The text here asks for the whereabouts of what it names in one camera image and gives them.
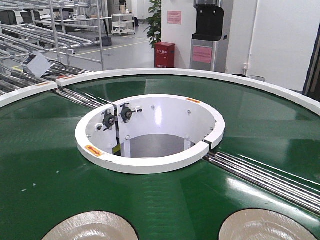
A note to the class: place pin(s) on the white outer rail left segment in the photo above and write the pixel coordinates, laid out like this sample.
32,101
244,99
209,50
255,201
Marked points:
25,92

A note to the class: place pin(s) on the steel rollers left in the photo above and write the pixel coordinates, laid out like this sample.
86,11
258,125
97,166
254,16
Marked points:
83,99

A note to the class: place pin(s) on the green potted plant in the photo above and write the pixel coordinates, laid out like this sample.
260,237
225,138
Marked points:
154,21

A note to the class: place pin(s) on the pink wall notice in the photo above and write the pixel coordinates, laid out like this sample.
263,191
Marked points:
174,17

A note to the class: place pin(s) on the steel rollers right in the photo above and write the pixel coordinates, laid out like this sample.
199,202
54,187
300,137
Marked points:
292,190

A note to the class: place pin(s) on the grey control box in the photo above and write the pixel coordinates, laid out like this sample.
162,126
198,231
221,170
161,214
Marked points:
36,64

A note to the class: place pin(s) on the black water dispenser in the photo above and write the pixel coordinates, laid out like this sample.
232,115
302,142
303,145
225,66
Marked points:
210,42

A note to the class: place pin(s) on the black bearing block right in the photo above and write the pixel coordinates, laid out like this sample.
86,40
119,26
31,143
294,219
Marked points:
126,113

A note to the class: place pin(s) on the steel rollers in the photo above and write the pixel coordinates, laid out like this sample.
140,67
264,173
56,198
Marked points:
292,190
83,99

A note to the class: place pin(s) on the black bearing block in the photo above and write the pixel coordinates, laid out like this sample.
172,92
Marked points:
126,113
109,120

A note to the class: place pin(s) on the cream plate black rim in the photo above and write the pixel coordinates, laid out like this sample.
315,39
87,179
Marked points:
262,224
93,225

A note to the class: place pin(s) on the white outer curved guard rail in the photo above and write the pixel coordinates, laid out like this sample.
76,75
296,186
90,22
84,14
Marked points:
304,101

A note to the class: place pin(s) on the green conveyor belt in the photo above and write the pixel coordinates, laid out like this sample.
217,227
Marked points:
44,179

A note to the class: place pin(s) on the black bearing block left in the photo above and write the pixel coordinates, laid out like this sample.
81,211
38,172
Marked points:
109,120

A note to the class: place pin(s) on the metal roller rack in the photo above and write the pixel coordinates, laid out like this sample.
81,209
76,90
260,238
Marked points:
54,28

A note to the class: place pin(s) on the white inner ring guard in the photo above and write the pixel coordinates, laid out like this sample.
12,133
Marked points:
171,132

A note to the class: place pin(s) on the red fire extinguisher cabinet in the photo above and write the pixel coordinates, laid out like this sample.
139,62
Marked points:
164,55

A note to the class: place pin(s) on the white utility cart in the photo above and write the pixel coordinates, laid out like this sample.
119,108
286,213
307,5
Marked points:
123,23

